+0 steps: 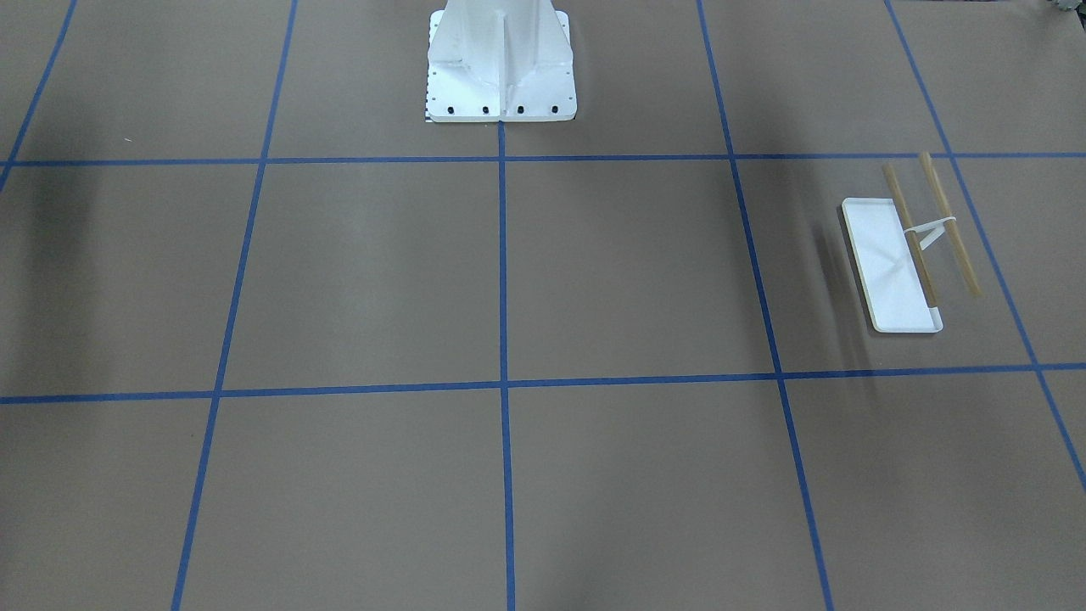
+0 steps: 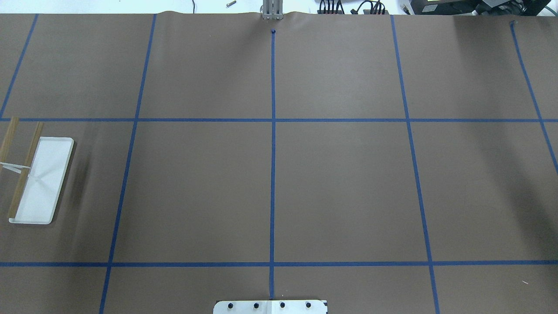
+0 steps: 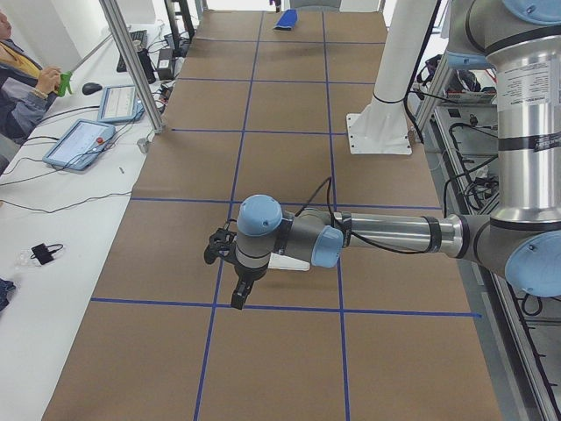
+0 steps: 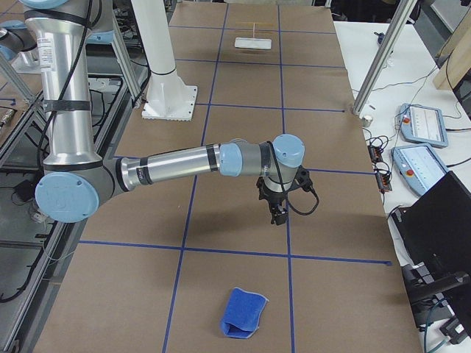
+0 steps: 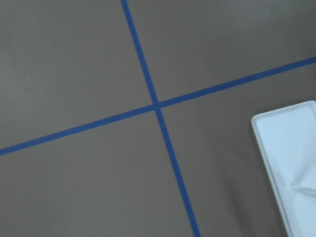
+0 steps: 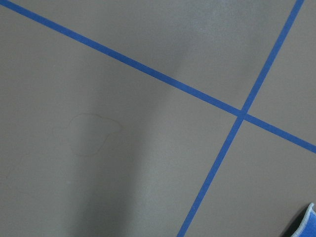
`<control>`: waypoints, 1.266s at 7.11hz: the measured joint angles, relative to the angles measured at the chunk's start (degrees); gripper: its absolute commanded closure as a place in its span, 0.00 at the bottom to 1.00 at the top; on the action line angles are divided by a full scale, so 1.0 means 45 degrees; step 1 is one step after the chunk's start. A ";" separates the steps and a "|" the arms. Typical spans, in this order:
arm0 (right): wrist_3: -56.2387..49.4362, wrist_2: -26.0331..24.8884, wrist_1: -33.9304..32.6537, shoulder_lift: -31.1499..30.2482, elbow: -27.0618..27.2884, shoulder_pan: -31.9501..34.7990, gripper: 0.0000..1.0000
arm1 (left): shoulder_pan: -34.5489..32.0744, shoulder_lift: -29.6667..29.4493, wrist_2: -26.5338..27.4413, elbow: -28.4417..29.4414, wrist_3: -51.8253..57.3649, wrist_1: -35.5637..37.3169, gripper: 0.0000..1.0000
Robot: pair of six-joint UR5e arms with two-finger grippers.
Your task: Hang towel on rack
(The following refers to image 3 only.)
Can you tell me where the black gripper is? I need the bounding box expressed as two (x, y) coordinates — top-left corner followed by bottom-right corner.
(231, 265), (266, 310)

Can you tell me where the blue towel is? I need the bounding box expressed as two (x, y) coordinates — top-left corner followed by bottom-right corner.
(274, 9), (298, 31)

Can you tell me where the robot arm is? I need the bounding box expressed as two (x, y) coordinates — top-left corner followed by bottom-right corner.
(228, 1), (560, 309)

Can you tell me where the small black clip device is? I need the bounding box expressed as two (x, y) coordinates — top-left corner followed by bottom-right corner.
(31, 243), (64, 265)

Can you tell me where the near teach pendant tablet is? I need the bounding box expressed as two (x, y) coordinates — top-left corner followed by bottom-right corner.
(42, 119), (117, 171)

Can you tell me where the teach pendant tablet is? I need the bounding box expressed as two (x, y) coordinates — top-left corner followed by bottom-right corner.
(97, 85), (144, 124)
(42, 119), (117, 171)

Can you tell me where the far teach pendant tablet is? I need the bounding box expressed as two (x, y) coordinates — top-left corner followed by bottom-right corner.
(97, 85), (144, 124)

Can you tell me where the black power adapter box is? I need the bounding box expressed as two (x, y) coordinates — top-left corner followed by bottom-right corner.
(156, 48), (175, 81)

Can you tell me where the black computer mouse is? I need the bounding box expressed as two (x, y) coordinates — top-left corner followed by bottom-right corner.
(82, 82), (103, 96)

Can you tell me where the black keyboard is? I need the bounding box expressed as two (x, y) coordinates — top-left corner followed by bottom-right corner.
(116, 29), (149, 74)

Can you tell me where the seated person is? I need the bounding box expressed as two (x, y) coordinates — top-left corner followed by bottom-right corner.
(1, 15), (62, 145)

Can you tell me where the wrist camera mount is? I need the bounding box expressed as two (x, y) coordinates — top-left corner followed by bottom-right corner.
(203, 225), (238, 265)

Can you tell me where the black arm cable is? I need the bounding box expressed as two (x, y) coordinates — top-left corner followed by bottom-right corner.
(294, 176), (433, 254)

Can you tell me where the white camera mast pedestal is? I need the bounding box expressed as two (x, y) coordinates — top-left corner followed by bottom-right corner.
(346, 0), (441, 155)

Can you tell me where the aluminium frame post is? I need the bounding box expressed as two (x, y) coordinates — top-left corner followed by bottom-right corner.
(99, 0), (164, 134)

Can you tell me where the green handled tool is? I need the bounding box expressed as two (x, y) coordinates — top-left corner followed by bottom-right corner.
(57, 71), (73, 97)

